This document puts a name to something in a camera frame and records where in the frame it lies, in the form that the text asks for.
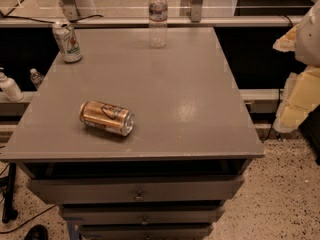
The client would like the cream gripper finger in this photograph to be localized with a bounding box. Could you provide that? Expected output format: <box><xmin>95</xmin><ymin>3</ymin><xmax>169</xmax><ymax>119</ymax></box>
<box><xmin>273</xmin><ymin>24</ymin><xmax>298</xmax><ymax>52</ymax></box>
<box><xmin>273</xmin><ymin>66</ymin><xmax>320</xmax><ymax>133</ymax></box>

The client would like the orange soda can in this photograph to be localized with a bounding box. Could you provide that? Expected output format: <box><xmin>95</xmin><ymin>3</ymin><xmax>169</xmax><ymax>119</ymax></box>
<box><xmin>79</xmin><ymin>101</ymin><xmax>134</xmax><ymax>136</ymax></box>

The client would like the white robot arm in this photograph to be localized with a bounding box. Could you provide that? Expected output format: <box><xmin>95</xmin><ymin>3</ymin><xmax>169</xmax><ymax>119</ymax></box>
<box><xmin>273</xmin><ymin>1</ymin><xmax>320</xmax><ymax>133</ymax></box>

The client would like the white green soda can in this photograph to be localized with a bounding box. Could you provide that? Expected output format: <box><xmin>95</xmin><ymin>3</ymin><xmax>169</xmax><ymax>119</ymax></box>
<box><xmin>52</xmin><ymin>21</ymin><xmax>82</xmax><ymax>63</ymax></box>

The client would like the grey drawer cabinet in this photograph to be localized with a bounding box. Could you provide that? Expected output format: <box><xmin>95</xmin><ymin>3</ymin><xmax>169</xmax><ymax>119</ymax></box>
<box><xmin>1</xmin><ymin>28</ymin><xmax>263</xmax><ymax>240</ymax></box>

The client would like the clear plastic water bottle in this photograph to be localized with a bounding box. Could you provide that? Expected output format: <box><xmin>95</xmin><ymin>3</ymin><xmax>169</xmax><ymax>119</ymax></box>
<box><xmin>149</xmin><ymin>0</ymin><xmax>168</xmax><ymax>48</ymax></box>

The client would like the small clear bottle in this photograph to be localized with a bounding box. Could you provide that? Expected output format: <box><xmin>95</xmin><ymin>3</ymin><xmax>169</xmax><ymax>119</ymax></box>
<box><xmin>30</xmin><ymin>68</ymin><xmax>44</xmax><ymax>89</ymax></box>

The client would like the white spray bottle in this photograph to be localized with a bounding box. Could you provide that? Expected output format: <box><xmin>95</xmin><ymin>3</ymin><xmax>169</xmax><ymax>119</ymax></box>
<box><xmin>0</xmin><ymin>68</ymin><xmax>24</xmax><ymax>102</ymax></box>

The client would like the black shoe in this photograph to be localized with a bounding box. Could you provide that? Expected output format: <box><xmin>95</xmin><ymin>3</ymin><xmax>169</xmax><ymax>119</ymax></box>
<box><xmin>24</xmin><ymin>225</ymin><xmax>48</xmax><ymax>240</ymax></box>

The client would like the black stand leg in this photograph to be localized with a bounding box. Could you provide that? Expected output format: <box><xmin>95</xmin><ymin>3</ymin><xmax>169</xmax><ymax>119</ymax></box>
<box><xmin>0</xmin><ymin>163</ymin><xmax>18</xmax><ymax>224</ymax></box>

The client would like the grey metal upright post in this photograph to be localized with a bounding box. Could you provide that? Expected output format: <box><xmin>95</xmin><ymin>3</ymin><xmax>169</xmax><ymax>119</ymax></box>
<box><xmin>190</xmin><ymin>0</ymin><xmax>203</xmax><ymax>22</ymax></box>

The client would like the grey metal bracket post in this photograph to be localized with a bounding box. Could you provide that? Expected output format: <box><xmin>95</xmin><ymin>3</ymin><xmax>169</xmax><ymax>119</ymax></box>
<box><xmin>58</xmin><ymin>0</ymin><xmax>96</xmax><ymax>21</ymax></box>

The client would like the black floor cable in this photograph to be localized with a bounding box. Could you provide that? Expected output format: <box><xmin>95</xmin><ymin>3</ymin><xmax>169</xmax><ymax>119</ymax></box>
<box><xmin>0</xmin><ymin>203</ymin><xmax>57</xmax><ymax>235</ymax></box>

